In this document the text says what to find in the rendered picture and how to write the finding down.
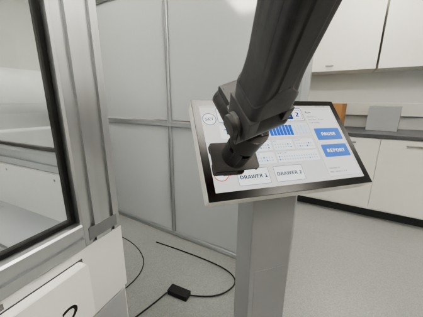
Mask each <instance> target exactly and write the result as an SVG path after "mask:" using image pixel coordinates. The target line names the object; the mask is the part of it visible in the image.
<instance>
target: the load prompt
mask: <svg viewBox="0 0 423 317"><path fill-rule="evenodd" d="M215 112H216V115H217V120H218V123H223V120H222V118H221V116H220V114H219V112H218V110H217V109H216V108H215ZM288 121H305V119H304V117H303V115H302V112H301V110H300V108H295V109H294V110H293V112H292V113H291V115H290V117H289V118H288Z"/></svg>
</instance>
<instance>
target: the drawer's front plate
mask: <svg viewBox="0 0 423 317"><path fill-rule="evenodd" d="M72 305H77V312H76V315H75V317H93V316H94V315H95V312H96V310H95V305H94V298H93V290H92V285H91V278H90V274H89V267H88V265H86V264H84V263H82V262H78V263H77V264H75V265H73V266H72V267H71V268H69V269H67V270H66V271H65V272H63V273H62V274H60V275H59V276H57V277H56V278H54V279H53V280H51V281H50V282H49V283H47V284H45V285H44V286H43V287H41V288H39V289H38V290H37V291H35V292H34V293H33V294H31V295H29V296H28V297H27V298H25V299H24V300H22V301H20V302H19V303H18V304H16V305H15V306H13V307H12V308H10V309H9V310H7V311H6V312H4V313H3V314H2V315H0V317H63V316H62V315H63V314H64V312H65V311H66V310H67V309H68V308H69V307H71V306H72ZM73 314H74V308H72V309H70V310H69V311H68V312H67V313H66V314H65V316H64V317H72V315H73Z"/></svg>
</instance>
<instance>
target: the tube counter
mask: <svg viewBox="0 0 423 317"><path fill-rule="evenodd" d="M299 135H311V133H310V130H309V129H308V126H307V124H306V123H301V124H284V125H281V126H279V127H277V128H275V129H273V130H270V131H269V137H270V136H299Z"/></svg>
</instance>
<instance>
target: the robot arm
mask: <svg viewBox="0 0 423 317"><path fill-rule="evenodd" d="M341 2H342V0H257V3H256V10H255V14H254V21H253V24H252V31H251V38H250V42H249V48H248V51H247V56H246V59H245V62H244V66H243V68H242V72H241V73H240V74H239V76H238V78H237V80H235V81H232V82H229V83H226V84H223V85H221V86H219V87H218V91H217V92H216V93H215V94H214V96H213V103H214V105H215V107H216V109H217V110H218V112H219V114H220V116H221V118H222V120H223V124H224V126H225V128H226V130H227V132H228V134H229V136H230V138H229V139H228V141H227V142H225V143H211V144H209V146H208V151H209V154H210V157H211V162H212V165H211V169H212V173H213V175H214V176H222V175H223V176H231V175H242V174H243V173H244V170H251V169H255V170H257V169H258V168H259V162H258V159H257V155H256V152H257V151H258V150H259V149H260V147H261V146H262V145H263V144H264V143H265V142H266V141H267V139H268V138H269V131H270V130H273V129H275V128H277V127H279V126H281V125H284V124H285V123H286V122H287V121H288V118H289V117H290V115H291V113H292V112H293V110H294V108H295V107H294V105H293V103H294V102H295V99H296V98H297V96H298V93H299V91H298V89H299V86H300V83H301V81H302V78H303V75H304V73H305V71H306V69H307V67H308V65H309V63H310V61H311V59H312V57H313V55H314V53H315V51H316V49H317V47H318V46H319V44H320V42H321V40H322V38H323V36H324V34H325V32H326V31H327V29H328V27H329V25H330V22H331V21H332V19H333V17H334V15H335V13H336V11H337V10H338V8H339V6H340V4H341Z"/></svg>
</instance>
